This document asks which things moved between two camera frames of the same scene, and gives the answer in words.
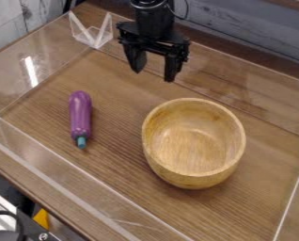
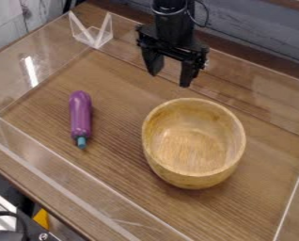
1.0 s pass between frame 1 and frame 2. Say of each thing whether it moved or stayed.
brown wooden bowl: stayed
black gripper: moved
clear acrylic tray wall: stayed
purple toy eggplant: stayed
